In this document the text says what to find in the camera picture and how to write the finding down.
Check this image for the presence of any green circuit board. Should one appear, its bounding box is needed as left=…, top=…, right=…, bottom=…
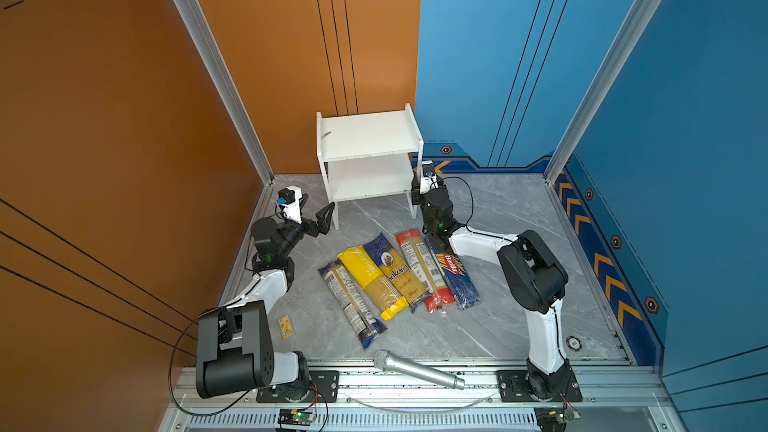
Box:
left=277, top=409, right=318, bottom=431
left=534, top=409, right=581, bottom=432

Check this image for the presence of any blue Ankara spaghetti bag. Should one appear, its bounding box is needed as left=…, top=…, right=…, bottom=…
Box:
left=363, top=233, right=429, bottom=313

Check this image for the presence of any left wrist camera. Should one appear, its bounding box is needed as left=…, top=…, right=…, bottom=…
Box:
left=276, top=186, right=303, bottom=224

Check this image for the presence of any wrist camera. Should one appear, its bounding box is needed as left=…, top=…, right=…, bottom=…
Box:
left=276, top=186, right=303, bottom=224
left=420, top=160, right=437, bottom=195

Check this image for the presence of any silver microphone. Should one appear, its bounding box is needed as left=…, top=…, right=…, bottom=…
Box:
left=373, top=350, right=465, bottom=390

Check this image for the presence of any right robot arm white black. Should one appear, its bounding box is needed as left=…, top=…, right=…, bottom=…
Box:
left=411, top=172, right=573, bottom=400

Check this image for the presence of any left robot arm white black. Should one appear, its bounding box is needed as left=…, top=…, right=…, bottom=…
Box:
left=196, top=186, right=335, bottom=401

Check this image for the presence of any white two-tier metal shelf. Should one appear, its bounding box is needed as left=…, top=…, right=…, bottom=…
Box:
left=316, top=103, right=424, bottom=217

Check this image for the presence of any aluminium front rail frame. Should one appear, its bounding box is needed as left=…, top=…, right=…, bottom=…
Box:
left=159, top=360, right=687, bottom=431

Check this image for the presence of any small yellow card box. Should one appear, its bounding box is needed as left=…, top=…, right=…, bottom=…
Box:
left=278, top=315, right=295, bottom=340

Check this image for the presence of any right green circuit board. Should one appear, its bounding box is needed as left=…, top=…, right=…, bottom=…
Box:
left=534, top=409, right=581, bottom=432

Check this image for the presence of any blue Barilla spaghetti box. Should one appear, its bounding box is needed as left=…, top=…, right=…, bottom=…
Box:
left=424, top=236, right=481, bottom=310

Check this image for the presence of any small round floor disc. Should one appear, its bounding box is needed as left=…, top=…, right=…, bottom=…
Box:
left=566, top=336, right=582, bottom=352

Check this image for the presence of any clear labelled spaghetti bag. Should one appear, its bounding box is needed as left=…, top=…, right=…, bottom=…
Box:
left=318, top=260, right=387, bottom=350

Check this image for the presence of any red-ended clear spaghetti bag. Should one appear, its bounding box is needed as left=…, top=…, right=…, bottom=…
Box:
left=396, top=229, right=455, bottom=313

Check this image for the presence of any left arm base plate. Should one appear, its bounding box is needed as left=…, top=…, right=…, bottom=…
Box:
left=256, top=370, right=340, bottom=404

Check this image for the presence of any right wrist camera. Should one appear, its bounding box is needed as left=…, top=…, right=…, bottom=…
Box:
left=420, top=160, right=437, bottom=195

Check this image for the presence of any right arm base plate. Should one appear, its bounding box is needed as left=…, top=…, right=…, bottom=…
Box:
left=496, top=368, right=583, bottom=403

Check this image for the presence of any yellow Pastatime spaghetti bag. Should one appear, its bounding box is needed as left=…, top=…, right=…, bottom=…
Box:
left=338, top=246, right=408, bottom=321

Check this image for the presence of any left green circuit board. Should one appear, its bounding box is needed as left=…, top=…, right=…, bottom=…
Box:
left=277, top=409, right=318, bottom=431

